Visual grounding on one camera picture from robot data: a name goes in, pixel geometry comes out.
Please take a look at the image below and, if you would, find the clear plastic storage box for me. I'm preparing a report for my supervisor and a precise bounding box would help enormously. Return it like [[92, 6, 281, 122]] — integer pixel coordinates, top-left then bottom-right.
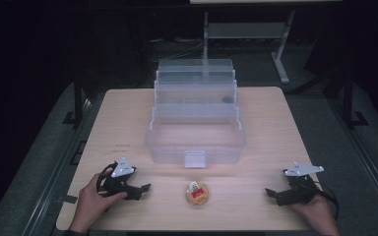
[[145, 58, 248, 169]]

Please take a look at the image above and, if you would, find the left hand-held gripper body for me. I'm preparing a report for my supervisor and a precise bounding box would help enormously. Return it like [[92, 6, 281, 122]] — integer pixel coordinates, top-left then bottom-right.
[[96, 156, 143, 202]]

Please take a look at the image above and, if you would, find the grey metal stand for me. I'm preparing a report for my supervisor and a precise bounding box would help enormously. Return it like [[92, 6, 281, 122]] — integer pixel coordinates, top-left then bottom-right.
[[202, 9, 297, 85]]

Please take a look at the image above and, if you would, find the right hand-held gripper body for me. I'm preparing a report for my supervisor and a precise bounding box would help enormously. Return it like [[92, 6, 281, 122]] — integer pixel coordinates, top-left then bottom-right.
[[275, 161, 325, 207]]

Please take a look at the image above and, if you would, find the black cable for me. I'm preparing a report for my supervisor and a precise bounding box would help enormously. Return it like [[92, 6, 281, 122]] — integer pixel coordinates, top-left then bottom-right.
[[315, 180, 341, 221], [95, 161, 119, 198]]

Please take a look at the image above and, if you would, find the person's right hand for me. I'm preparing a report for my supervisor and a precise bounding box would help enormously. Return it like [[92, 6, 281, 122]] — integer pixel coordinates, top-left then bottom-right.
[[289, 191, 342, 236]]

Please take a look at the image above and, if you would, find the black metal post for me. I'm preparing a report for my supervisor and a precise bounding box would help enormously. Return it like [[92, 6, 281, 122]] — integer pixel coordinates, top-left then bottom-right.
[[341, 70, 370, 130], [62, 70, 85, 126]]

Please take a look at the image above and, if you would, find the person's left hand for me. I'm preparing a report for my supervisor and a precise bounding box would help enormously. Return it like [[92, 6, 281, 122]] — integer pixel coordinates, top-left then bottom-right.
[[68, 172, 128, 234]]

